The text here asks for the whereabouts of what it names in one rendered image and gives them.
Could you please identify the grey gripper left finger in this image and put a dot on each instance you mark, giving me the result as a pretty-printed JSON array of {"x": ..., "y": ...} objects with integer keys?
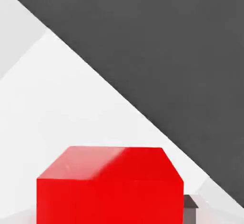
[{"x": 28, "y": 219}]

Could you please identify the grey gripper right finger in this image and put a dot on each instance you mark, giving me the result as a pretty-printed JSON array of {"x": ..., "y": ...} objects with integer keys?
[{"x": 189, "y": 213}]

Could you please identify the small red cube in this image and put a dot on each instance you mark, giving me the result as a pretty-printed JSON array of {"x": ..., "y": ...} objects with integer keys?
[{"x": 110, "y": 195}]

